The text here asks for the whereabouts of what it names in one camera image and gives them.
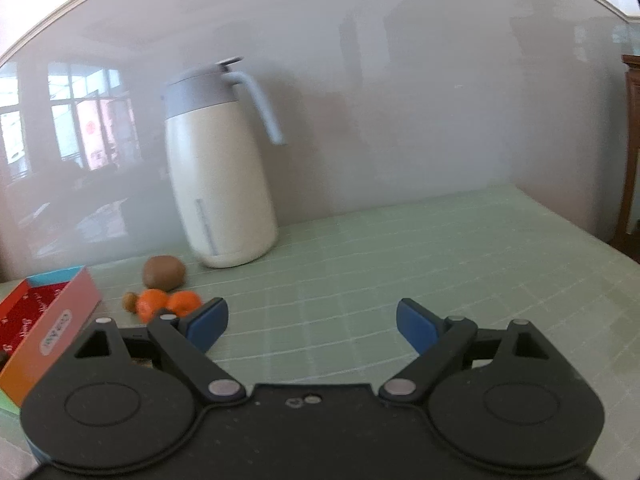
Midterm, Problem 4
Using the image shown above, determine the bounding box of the brown kiwi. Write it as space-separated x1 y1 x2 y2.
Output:
142 255 187 292

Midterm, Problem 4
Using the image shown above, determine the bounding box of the wooden furniture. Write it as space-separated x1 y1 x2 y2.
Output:
612 54 640 252

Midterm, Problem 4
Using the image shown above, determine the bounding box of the pink and red cardboard box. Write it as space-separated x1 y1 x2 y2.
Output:
0 266 103 409

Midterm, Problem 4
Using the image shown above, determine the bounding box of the cream thermos jug grey lid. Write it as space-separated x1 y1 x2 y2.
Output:
161 56 286 269

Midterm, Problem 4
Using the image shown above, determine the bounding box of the orange tangerine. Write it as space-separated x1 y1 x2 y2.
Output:
136 289 174 324
167 290 203 319

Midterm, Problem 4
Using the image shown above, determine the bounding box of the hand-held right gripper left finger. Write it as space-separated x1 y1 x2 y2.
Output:
75 298 247 404

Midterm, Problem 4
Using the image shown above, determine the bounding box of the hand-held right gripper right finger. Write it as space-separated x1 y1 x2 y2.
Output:
379 298 554 404

